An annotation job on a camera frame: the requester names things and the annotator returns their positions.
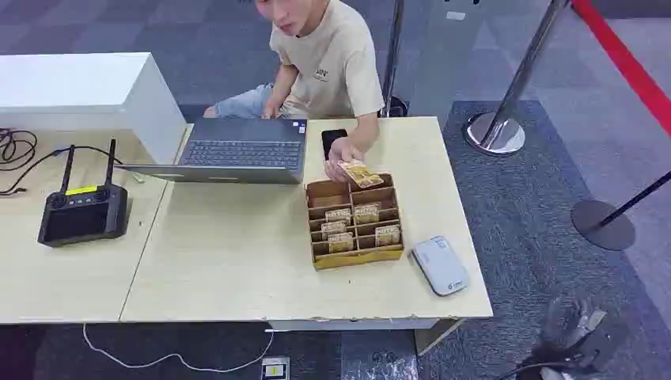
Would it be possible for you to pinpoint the floor power socket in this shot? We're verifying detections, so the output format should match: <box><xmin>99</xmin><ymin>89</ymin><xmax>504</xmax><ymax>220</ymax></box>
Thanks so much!
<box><xmin>260</xmin><ymin>356</ymin><xmax>291</xmax><ymax>380</ymax></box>

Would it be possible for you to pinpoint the clear plastic wrap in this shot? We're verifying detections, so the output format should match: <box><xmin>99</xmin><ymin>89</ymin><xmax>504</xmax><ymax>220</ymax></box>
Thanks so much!
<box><xmin>340</xmin><ymin>355</ymin><xmax>420</xmax><ymax>380</ymax></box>

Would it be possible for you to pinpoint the black remote controller with antennas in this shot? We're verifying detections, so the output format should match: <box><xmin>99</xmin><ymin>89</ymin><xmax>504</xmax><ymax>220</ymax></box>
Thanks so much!
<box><xmin>36</xmin><ymin>139</ymin><xmax>129</xmax><ymax>249</ymax></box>

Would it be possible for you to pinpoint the white floor cable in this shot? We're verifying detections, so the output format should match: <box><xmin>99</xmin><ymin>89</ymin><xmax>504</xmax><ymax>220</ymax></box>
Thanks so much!
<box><xmin>82</xmin><ymin>323</ymin><xmax>275</xmax><ymax>374</ymax></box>

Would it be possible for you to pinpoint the long black cable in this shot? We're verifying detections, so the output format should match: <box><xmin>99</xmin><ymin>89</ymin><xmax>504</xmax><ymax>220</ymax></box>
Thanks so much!
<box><xmin>0</xmin><ymin>145</ymin><xmax>125</xmax><ymax>197</ymax></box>

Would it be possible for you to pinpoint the red barrier belt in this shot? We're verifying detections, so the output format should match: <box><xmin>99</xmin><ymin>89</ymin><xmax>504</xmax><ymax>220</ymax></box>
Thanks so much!
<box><xmin>571</xmin><ymin>0</ymin><xmax>671</xmax><ymax>139</ymax></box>

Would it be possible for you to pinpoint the pale wooden desk leg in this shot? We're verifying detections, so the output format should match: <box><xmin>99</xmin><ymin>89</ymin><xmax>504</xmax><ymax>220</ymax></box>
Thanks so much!
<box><xmin>413</xmin><ymin>318</ymin><xmax>465</xmax><ymax>357</ymax></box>

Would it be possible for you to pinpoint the white pocket device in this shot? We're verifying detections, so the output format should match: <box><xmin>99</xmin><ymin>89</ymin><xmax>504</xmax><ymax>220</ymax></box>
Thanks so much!
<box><xmin>411</xmin><ymin>235</ymin><xmax>471</xmax><ymax>298</ymax></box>

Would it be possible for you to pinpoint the chrome stanchion with black base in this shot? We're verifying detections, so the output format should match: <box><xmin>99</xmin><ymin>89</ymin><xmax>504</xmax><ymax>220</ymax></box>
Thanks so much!
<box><xmin>377</xmin><ymin>0</ymin><xmax>409</xmax><ymax>119</ymax></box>

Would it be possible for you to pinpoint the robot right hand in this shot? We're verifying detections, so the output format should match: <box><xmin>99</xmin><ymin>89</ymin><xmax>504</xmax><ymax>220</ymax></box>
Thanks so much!
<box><xmin>538</xmin><ymin>294</ymin><xmax>609</xmax><ymax>363</ymax></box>

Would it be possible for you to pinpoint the person's left hand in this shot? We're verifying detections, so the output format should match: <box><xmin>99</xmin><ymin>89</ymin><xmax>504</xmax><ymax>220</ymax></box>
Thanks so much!
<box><xmin>323</xmin><ymin>137</ymin><xmax>366</xmax><ymax>184</ymax></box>

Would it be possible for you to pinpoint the black stanchion with dark base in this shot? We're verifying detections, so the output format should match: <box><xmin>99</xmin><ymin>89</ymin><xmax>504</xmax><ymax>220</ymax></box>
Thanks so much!
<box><xmin>571</xmin><ymin>170</ymin><xmax>671</xmax><ymax>253</ymax></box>

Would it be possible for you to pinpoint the grey open laptop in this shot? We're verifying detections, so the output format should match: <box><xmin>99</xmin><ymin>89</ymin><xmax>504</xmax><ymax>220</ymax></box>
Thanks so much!
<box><xmin>114</xmin><ymin>117</ymin><xmax>309</xmax><ymax>185</ymax></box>

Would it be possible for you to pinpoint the person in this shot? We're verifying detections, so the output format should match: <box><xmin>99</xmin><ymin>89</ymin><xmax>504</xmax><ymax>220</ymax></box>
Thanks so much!
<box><xmin>203</xmin><ymin>0</ymin><xmax>386</xmax><ymax>184</ymax></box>

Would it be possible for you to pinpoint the white rectangular box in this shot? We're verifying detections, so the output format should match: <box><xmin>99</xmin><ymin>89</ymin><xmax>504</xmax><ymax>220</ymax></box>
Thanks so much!
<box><xmin>0</xmin><ymin>51</ymin><xmax>188</xmax><ymax>165</ymax></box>

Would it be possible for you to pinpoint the coiled black cable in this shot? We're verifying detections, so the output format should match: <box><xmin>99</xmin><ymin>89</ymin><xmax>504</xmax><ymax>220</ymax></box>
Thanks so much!
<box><xmin>0</xmin><ymin>127</ymin><xmax>38</xmax><ymax>172</ymax></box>

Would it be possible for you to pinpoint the black smartphone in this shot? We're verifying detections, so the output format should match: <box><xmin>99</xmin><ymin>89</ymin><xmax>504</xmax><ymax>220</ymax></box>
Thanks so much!
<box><xmin>320</xmin><ymin>128</ymin><xmax>349</xmax><ymax>161</ymax></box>

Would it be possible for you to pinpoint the wooden card box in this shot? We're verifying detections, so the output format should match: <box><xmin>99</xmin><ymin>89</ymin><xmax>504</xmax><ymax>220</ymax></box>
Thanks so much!
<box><xmin>305</xmin><ymin>173</ymin><xmax>406</xmax><ymax>272</ymax></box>

